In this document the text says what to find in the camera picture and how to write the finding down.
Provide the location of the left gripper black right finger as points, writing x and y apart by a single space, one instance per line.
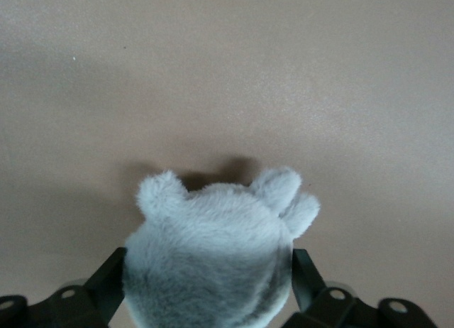
333 310

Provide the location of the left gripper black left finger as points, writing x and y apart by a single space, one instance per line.
88 306

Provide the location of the plain grey plush toy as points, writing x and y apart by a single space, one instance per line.
213 253

